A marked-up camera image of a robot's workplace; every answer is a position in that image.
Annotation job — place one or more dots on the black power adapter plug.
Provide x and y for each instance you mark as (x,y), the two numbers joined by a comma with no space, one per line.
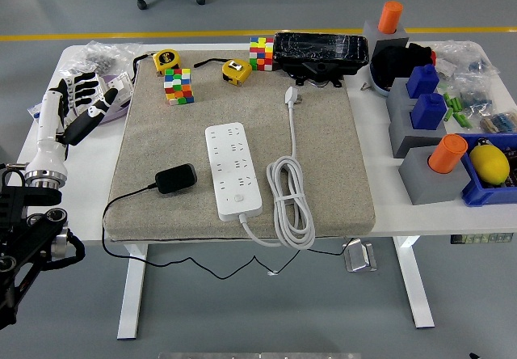
(175,179)

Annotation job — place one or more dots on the yellow tape measure silver clip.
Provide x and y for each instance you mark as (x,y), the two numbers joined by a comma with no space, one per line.
(236,72)

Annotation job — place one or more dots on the green cylinder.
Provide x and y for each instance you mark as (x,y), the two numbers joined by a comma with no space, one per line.
(465,122)
(456,103)
(458,116)
(448,115)
(446,99)

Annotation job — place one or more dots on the white wall switch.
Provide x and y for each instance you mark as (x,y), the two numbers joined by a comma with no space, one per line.
(123,86)

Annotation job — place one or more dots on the clear bag of resistors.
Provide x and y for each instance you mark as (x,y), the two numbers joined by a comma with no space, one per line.
(498,123)

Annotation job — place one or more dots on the white table leg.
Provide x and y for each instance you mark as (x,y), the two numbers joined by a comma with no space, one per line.
(131,294)
(416,286)

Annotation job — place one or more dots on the table control panel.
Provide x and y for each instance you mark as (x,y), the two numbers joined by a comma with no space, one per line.
(480,239)

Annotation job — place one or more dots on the lilac tray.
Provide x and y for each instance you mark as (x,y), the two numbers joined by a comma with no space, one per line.
(113,114)

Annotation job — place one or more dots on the silver metal bracket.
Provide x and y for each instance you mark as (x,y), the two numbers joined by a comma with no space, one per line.
(359,258)

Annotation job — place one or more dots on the orange cylinder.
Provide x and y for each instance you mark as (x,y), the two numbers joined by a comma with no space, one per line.
(389,15)
(448,153)

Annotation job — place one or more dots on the white power strip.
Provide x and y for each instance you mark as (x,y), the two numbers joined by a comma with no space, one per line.
(234,173)

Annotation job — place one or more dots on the grey block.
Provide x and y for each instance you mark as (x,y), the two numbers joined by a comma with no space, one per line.
(373,35)
(398,94)
(432,187)
(408,140)

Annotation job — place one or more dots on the yellow tape measure black label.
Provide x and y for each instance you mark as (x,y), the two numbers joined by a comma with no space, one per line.
(166,59)

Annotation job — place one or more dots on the grey-brown mat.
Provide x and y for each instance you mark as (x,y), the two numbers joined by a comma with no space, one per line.
(323,153)

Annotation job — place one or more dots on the blue block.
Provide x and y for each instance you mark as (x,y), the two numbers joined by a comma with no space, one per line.
(428,112)
(422,82)

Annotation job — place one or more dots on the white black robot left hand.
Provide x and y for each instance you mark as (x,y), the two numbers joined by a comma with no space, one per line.
(50,132)

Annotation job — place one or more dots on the blue plastic bin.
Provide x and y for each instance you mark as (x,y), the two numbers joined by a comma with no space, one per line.
(484,197)

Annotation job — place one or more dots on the black cloth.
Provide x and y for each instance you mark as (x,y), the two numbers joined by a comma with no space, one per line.
(398,62)

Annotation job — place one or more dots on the colourful scrambled puzzle cube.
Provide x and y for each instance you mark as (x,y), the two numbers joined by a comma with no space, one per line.
(179,88)

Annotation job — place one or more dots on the small red object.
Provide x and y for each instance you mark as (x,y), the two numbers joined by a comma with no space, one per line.
(433,57)

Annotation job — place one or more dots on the colourful cube with yellow cross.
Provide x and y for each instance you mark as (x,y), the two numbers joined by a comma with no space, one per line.
(261,53)

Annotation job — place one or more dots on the clear bag of metal parts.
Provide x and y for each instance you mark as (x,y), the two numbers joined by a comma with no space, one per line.
(95,57)

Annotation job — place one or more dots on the clear bag of blue parts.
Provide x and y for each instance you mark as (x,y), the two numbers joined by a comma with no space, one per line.
(464,56)
(474,92)

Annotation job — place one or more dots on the black plastic-wrapped box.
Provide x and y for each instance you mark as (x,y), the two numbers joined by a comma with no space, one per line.
(319,49)

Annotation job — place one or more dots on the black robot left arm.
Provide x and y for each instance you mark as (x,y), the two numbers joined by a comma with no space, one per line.
(28,237)

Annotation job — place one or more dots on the yellow lemon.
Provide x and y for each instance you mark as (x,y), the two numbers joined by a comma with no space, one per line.
(488,165)

